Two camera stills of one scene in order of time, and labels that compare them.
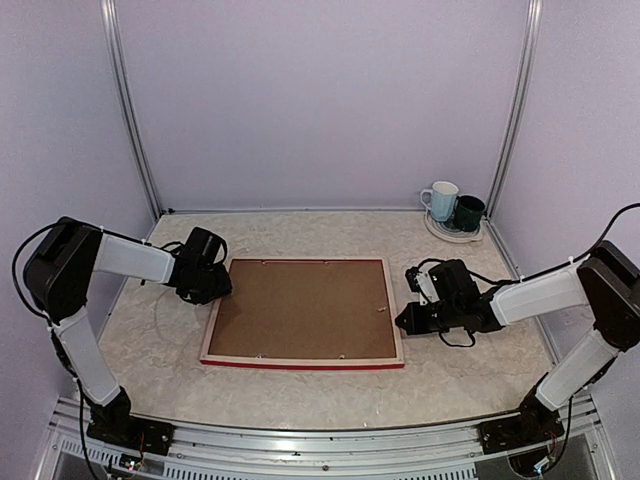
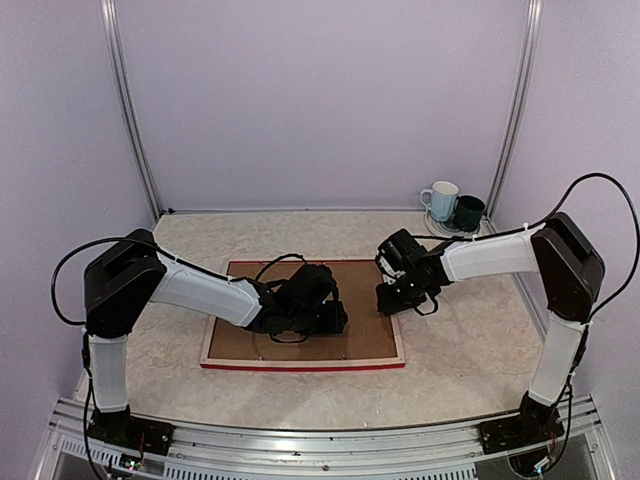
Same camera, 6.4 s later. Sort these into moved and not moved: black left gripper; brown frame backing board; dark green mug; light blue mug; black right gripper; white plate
Moved: black right gripper; black left gripper
Not moved: dark green mug; brown frame backing board; white plate; light blue mug
